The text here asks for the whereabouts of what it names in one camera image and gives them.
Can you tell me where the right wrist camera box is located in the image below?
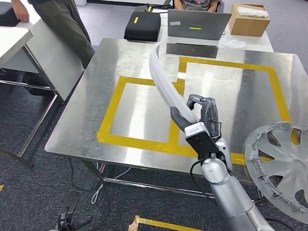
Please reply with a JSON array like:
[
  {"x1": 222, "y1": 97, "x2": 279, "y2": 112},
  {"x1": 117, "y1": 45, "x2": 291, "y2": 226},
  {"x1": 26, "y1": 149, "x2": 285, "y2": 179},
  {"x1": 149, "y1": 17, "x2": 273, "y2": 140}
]
[{"x1": 184, "y1": 122, "x2": 220, "y2": 157}]

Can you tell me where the clear plastic bag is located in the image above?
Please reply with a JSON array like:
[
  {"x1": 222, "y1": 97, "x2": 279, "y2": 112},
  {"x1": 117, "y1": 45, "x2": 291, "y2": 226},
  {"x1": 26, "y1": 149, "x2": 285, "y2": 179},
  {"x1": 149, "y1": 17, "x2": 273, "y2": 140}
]
[{"x1": 220, "y1": 34, "x2": 246, "y2": 49}]

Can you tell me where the white curved plastic part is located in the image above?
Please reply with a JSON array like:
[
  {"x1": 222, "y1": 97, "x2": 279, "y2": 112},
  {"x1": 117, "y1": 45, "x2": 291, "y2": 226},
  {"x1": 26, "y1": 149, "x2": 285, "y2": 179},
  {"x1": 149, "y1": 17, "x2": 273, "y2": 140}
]
[{"x1": 149, "y1": 43, "x2": 199, "y2": 125}]

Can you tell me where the white cloth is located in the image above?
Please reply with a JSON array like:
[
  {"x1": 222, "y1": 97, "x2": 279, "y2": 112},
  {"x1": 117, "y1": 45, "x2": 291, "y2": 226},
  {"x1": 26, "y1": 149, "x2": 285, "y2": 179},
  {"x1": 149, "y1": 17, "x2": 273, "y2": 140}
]
[{"x1": 238, "y1": 6, "x2": 270, "y2": 18}]

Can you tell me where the yellow floor tape outline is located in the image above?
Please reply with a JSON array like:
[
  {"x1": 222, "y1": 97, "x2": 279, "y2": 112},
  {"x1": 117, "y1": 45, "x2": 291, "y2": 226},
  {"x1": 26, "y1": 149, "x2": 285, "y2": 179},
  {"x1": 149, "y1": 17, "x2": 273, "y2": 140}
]
[{"x1": 128, "y1": 216, "x2": 204, "y2": 231}]

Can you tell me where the cardboard box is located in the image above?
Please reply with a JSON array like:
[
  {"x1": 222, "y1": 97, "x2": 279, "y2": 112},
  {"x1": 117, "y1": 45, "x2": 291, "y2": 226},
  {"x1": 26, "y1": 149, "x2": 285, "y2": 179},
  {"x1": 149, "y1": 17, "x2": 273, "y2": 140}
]
[{"x1": 229, "y1": 3, "x2": 270, "y2": 38}]

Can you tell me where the grey laptop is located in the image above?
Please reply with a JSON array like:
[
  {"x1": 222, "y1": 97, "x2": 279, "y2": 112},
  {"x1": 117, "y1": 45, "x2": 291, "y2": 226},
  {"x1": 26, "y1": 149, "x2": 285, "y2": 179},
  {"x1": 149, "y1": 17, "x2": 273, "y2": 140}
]
[{"x1": 166, "y1": 9, "x2": 232, "y2": 60}]

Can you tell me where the silver wheel hubcap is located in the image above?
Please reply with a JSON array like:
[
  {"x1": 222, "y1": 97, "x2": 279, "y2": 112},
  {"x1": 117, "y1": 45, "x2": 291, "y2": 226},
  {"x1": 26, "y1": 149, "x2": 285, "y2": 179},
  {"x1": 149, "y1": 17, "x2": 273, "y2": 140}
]
[{"x1": 242, "y1": 122, "x2": 308, "y2": 225}]

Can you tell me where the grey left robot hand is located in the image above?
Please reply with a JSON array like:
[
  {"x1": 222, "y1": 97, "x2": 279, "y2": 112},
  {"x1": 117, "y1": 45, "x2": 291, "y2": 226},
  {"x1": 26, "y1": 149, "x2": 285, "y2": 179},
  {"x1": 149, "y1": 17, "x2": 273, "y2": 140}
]
[{"x1": 57, "y1": 207, "x2": 94, "y2": 231}]

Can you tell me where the black zip case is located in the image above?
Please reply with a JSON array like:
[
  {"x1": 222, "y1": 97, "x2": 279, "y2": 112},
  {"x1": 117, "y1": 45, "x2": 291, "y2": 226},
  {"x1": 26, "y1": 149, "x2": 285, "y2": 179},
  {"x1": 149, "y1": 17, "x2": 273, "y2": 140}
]
[{"x1": 124, "y1": 11, "x2": 162, "y2": 43}]

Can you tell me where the black camera cable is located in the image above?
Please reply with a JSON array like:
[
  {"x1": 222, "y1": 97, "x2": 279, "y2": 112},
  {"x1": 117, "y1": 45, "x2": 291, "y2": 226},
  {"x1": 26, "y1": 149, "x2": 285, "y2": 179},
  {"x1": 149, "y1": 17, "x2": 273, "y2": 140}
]
[{"x1": 189, "y1": 153, "x2": 218, "y2": 199}]

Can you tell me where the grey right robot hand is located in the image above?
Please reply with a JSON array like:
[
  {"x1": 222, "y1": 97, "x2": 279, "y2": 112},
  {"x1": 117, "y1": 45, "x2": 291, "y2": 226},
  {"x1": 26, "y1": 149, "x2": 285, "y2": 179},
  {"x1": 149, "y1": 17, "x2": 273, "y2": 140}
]
[{"x1": 169, "y1": 94, "x2": 221, "y2": 141}]

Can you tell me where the black device with yellow label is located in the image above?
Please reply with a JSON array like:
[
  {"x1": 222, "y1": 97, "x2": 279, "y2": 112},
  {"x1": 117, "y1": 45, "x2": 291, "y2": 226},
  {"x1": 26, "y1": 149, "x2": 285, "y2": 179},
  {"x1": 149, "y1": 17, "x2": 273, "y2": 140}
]
[{"x1": 134, "y1": 3, "x2": 173, "y2": 14}]

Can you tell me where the stainless steel workbench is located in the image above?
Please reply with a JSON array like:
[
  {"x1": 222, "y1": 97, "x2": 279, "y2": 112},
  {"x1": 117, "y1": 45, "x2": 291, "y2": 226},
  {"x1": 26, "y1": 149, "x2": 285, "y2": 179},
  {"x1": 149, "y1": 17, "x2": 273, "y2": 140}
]
[{"x1": 45, "y1": 38, "x2": 308, "y2": 205}]

